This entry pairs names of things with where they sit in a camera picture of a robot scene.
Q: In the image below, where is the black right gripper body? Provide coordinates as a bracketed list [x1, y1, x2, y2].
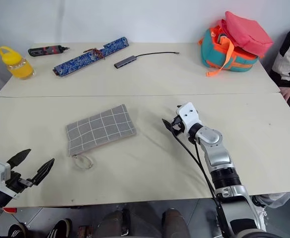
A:
[170, 115, 188, 136]

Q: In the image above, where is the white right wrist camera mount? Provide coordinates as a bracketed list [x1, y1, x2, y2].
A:
[176, 102, 203, 130]

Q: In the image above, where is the grey checked fabric pouch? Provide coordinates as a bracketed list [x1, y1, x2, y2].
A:
[65, 104, 138, 157]

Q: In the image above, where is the dark rounded shape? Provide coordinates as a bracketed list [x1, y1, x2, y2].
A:
[94, 207, 131, 238]
[161, 208, 191, 238]

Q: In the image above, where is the small brown box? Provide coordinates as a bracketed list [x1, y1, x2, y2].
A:
[78, 225, 94, 238]

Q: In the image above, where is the blue patterned umbrella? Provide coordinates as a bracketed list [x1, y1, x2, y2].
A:
[52, 37, 130, 77]

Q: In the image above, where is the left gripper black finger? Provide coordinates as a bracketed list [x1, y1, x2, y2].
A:
[31, 158, 56, 187]
[6, 148, 32, 172]

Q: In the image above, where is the person's bare hand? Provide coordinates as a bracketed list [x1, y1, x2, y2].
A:
[280, 86, 290, 102]

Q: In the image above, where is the black shoe with white stripes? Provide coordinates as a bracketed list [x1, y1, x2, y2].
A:
[7, 222, 31, 238]
[47, 218, 73, 238]

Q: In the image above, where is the teal orange pink bag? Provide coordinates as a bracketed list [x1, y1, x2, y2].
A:
[197, 10, 275, 77]

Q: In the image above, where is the yellow-lidded jar of orange liquid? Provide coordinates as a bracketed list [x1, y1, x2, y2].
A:
[0, 46, 35, 81]

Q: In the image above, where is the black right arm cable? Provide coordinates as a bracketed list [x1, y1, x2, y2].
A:
[174, 133, 223, 225]

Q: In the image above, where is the red black electric screwdriver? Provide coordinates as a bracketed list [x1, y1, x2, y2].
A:
[27, 45, 71, 57]

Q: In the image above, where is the brown tassel cord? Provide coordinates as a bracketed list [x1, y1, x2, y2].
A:
[83, 47, 106, 60]

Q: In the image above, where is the grey USB hub with cable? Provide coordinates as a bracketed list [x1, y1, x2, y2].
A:
[114, 51, 180, 69]

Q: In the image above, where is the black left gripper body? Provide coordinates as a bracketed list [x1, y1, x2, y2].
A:
[5, 170, 33, 195]

